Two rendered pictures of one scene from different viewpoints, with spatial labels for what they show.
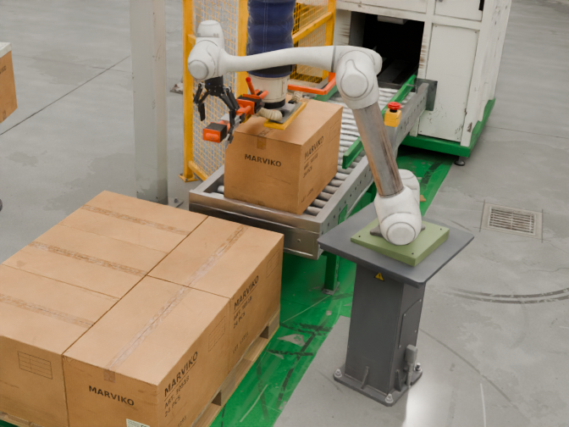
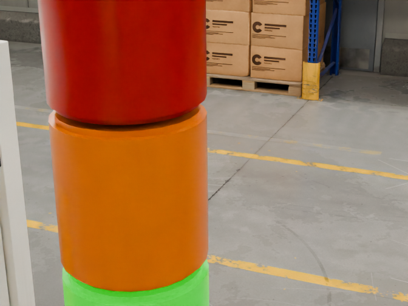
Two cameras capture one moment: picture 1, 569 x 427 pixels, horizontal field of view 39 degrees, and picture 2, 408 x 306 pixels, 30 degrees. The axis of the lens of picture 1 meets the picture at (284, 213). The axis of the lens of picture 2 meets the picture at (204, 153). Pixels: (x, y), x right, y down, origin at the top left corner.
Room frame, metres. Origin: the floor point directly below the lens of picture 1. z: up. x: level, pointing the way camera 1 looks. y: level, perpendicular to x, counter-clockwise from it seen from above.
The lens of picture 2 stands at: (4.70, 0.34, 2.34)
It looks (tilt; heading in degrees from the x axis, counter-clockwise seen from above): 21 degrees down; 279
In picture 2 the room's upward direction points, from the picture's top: 1 degrees counter-clockwise
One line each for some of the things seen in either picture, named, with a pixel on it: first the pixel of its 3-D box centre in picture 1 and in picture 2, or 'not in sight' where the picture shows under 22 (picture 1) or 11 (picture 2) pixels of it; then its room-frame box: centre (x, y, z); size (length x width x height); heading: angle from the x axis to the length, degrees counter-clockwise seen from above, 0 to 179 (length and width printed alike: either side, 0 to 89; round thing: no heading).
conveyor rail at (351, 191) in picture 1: (380, 152); not in sight; (4.42, -0.56, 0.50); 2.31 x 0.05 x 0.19; 160
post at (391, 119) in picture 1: (382, 199); not in sight; (3.80, -0.52, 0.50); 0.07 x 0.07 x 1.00; 70
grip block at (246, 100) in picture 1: (248, 103); not in sight; (3.29, 0.19, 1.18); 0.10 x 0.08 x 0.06; 73
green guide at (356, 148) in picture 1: (389, 116); not in sight; (4.77, -0.63, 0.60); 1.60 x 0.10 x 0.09; 160
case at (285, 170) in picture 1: (284, 152); not in sight; (3.77, 0.02, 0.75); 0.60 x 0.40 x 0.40; 159
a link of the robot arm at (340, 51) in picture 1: (357, 63); not in sight; (2.92, -0.24, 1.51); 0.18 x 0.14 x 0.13; 85
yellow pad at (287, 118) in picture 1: (285, 111); not in sight; (3.50, 0.02, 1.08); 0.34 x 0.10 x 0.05; 163
